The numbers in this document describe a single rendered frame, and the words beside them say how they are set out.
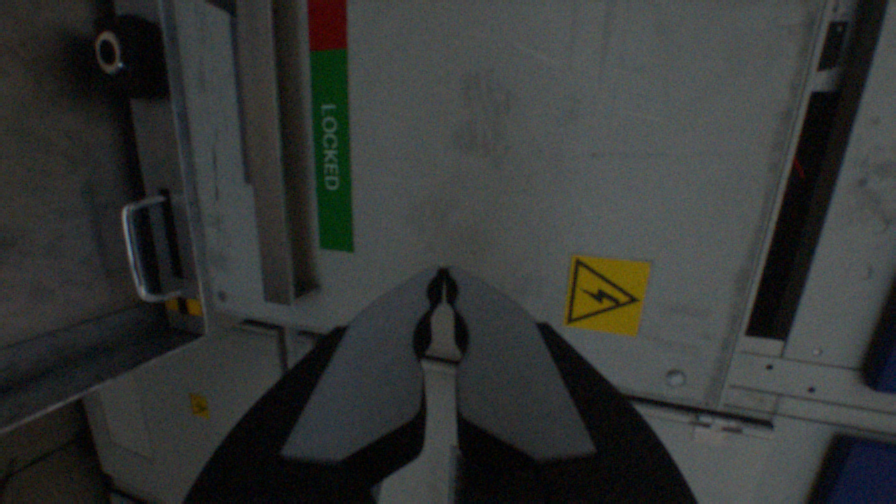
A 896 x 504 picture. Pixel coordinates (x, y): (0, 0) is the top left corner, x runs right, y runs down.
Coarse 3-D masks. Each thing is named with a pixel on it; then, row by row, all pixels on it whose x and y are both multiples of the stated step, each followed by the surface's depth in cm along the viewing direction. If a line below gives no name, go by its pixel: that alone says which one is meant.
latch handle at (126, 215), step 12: (132, 204) 28; (144, 204) 29; (132, 216) 28; (132, 228) 28; (132, 240) 29; (132, 252) 29; (132, 264) 29; (132, 276) 29; (144, 288) 30; (144, 300) 30; (156, 300) 31
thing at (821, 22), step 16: (832, 0) 16; (816, 16) 16; (816, 32) 16; (816, 48) 17; (816, 64) 17; (800, 80) 17; (800, 96) 17; (800, 112) 17; (800, 128) 18; (784, 144) 18; (784, 160) 18; (784, 176) 18; (768, 208) 19; (768, 224) 19; (768, 240) 19; (752, 272) 20; (752, 288) 20; (752, 304) 20; (736, 320) 21; (736, 336) 21; (736, 352) 21; (720, 384) 22; (672, 400) 23; (720, 400) 22
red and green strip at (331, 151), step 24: (312, 0) 24; (336, 0) 23; (312, 24) 24; (336, 24) 24; (312, 48) 25; (336, 48) 24; (312, 72) 25; (336, 72) 25; (312, 96) 26; (336, 96) 25; (312, 120) 26; (336, 120) 25; (336, 144) 26; (336, 168) 26; (336, 192) 27; (336, 216) 27; (336, 240) 28
